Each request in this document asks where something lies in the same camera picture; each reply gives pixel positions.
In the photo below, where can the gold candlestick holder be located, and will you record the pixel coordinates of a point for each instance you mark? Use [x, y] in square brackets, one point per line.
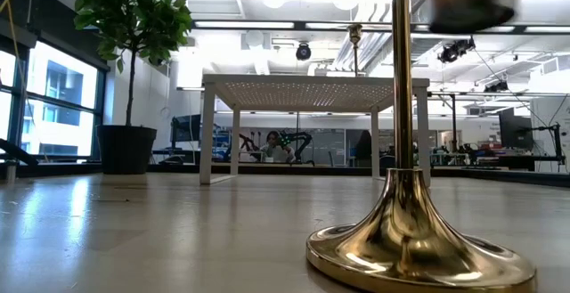
[355, 32]
[403, 239]

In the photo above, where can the black background robot arm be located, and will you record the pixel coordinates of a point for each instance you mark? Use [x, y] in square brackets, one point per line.
[303, 138]

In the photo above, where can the person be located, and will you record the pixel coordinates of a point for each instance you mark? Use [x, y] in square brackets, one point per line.
[363, 146]
[274, 151]

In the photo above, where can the white perforated metal table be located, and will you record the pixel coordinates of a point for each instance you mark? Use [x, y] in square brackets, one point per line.
[311, 92]

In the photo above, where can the black computer monitor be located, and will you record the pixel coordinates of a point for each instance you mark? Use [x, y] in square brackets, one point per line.
[187, 128]
[514, 130]

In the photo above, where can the black plant pot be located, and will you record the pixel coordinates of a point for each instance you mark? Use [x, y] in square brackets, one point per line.
[124, 150]

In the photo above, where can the black vertical pole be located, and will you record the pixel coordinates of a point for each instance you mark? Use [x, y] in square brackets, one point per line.
[453, 124]

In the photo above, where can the green leafy tree plant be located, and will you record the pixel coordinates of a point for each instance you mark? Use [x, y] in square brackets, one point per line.
[133, 12]

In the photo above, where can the black ceiling device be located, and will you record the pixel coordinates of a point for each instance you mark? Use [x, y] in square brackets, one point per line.
[496, 87]

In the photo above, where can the black slanted bar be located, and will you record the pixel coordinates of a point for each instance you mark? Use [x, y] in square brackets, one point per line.
[18, 152]

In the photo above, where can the black round ceiling camera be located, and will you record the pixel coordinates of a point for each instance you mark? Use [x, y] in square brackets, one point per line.
[303, 52]

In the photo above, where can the black ceiling light rail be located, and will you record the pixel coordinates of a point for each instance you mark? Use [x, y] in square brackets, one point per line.
[300, 26]

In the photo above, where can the silver ventilation duct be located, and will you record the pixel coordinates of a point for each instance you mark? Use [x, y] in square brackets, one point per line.
[420, 46]

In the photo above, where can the black ceiling camera rig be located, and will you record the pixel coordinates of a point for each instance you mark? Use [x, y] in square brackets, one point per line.
[452, 52]

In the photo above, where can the black window frame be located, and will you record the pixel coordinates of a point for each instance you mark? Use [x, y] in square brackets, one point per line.
[100, 106]

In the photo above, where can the grey metal post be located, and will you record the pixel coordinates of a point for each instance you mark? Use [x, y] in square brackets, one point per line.
[10, 173]

